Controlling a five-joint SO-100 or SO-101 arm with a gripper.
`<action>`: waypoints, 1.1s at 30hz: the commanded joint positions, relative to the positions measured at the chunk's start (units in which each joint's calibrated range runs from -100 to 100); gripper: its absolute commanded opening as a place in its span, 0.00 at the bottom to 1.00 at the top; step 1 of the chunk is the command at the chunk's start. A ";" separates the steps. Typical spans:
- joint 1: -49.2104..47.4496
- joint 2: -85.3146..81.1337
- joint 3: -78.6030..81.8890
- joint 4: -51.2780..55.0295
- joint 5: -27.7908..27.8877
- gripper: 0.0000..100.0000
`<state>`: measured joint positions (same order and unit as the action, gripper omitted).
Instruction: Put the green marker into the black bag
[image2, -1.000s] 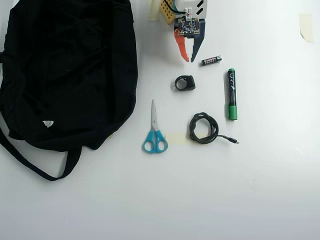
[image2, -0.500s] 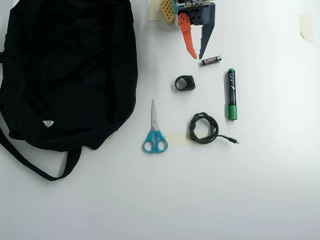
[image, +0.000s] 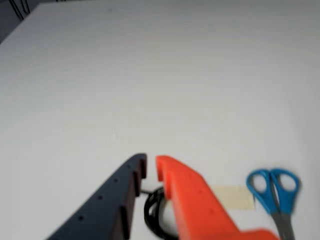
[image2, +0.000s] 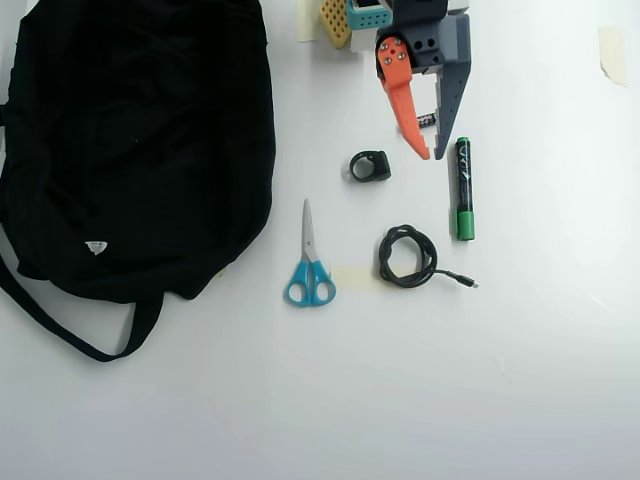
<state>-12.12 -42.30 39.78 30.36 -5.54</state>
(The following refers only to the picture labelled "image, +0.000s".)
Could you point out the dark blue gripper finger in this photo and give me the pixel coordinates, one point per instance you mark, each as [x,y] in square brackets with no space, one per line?
[102,207]

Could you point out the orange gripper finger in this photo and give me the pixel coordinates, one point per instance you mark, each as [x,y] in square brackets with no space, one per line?
[197,207]

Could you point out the short beige masking tape strip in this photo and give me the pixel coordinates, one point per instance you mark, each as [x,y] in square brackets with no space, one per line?
[235,197]

